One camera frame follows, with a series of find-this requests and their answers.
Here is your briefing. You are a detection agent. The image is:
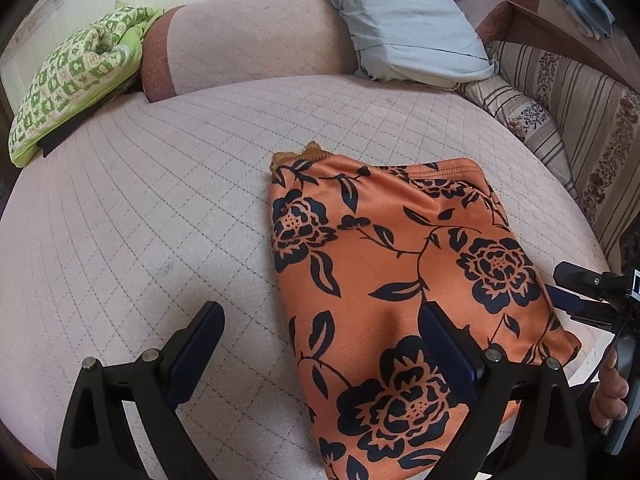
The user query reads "orange floral garment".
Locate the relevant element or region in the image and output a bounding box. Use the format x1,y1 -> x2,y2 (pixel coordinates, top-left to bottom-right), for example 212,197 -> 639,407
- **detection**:
267,142 -> 583,480

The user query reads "pink quilted sofa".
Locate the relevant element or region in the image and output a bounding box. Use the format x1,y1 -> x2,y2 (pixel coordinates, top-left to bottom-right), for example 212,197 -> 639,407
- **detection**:
0,0 -> 616,471

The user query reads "light blue pillow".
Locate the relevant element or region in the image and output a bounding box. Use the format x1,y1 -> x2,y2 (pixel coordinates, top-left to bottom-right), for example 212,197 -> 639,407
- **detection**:
307,0 -> 496,83

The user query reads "green patterned cloth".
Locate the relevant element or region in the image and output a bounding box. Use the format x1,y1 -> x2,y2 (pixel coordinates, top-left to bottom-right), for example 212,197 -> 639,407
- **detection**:
7,2 -> 166,168

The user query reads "person's right hand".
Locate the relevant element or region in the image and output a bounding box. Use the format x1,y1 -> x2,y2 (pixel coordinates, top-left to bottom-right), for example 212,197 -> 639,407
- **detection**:
589,347 -> 631,428

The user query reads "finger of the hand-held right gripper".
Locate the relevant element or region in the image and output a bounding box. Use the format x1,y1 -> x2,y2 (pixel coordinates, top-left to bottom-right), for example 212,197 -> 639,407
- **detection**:
545,284 -> 621,328
553,261 -> 626,303

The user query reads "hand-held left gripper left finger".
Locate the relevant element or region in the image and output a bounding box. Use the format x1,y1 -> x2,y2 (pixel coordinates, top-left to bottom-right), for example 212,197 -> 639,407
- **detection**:
57,301 -> 226,480

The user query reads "striped floral cushion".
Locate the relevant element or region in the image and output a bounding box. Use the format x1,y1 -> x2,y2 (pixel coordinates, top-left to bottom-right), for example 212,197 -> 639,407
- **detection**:
455,40 -> 640,261

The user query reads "wooden sofa frame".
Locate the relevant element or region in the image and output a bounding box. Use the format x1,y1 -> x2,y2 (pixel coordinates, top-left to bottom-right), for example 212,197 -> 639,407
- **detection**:
487,0 -> 640,91

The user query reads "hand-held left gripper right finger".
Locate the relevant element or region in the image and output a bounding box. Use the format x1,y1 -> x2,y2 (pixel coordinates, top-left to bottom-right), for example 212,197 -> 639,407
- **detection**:
417,301 -> 586,480

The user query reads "flat black item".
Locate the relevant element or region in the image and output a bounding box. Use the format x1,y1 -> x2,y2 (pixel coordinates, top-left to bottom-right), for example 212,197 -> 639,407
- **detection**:
37,77 -> 143,158

